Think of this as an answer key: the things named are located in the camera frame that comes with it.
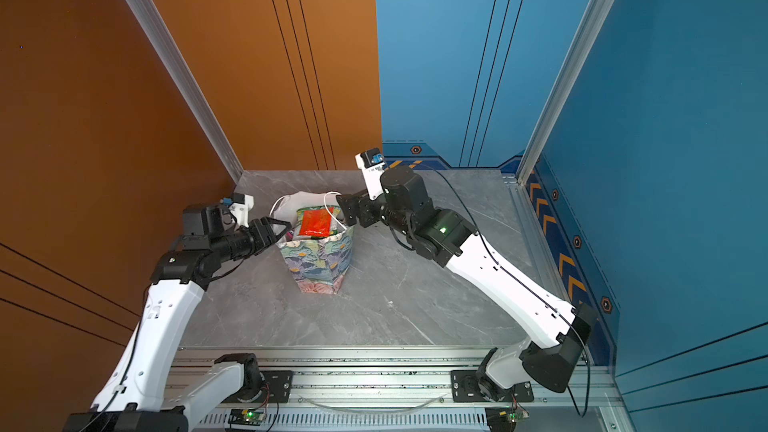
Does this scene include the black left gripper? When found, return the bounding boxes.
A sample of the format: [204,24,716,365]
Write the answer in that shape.
[213,217,292,266]

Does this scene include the floral paper gift bag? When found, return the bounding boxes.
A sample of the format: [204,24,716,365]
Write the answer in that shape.
[270,191,354,295]

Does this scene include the red snack packet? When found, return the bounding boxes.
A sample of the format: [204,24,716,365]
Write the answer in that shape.
[297,208,333,238]

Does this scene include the green lime candy bag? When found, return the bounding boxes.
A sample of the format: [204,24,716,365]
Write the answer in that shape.
[294,206,346,239]

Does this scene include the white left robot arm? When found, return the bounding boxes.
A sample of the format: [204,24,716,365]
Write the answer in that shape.
[64,217,291,431]

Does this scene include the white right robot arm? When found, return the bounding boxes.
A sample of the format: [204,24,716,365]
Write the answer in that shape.
[337,166,597,401]

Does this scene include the left green circuit board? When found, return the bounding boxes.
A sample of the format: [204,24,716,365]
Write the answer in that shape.
[227,408,267,428]

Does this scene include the right circuit board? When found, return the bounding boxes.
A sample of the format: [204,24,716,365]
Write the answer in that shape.
[485,408,530,432]

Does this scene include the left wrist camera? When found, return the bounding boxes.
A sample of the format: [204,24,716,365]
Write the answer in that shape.
[221,192,254,227]

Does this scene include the aluminium table edge rail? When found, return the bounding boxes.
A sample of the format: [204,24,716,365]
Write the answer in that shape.
[501,174,612,365]

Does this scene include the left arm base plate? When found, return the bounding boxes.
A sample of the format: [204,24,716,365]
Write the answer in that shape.
[222,370,294,405]

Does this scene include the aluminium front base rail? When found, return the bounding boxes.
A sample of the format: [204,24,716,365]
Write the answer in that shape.
[197,346,633,431]

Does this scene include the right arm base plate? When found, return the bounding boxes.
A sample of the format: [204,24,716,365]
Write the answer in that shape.
[450,370,535,404]

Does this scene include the aluminium corner post left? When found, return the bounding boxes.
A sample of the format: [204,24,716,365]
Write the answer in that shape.
[125,0,244,183]

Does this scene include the aluminium corner post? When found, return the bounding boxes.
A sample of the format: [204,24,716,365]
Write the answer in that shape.
[515,0,615,186]
[125,0,244,183]

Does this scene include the aluminium corner post right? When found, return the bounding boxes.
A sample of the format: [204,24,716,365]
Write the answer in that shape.
[515,0,615,186]

